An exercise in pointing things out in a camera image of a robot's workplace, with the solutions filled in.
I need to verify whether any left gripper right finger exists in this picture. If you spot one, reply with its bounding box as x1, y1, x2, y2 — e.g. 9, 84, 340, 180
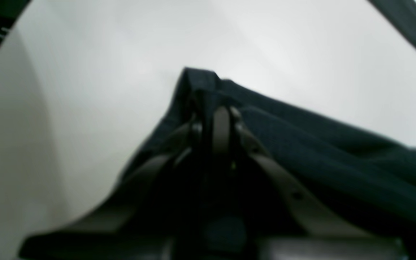
212, 106, 409, 260

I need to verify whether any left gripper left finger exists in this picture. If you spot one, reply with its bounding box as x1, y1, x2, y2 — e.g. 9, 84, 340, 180
20, 117, 203, 260

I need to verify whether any black t-shirt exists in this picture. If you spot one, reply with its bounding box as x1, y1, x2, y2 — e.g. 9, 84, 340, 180
18, 0, 416, 260

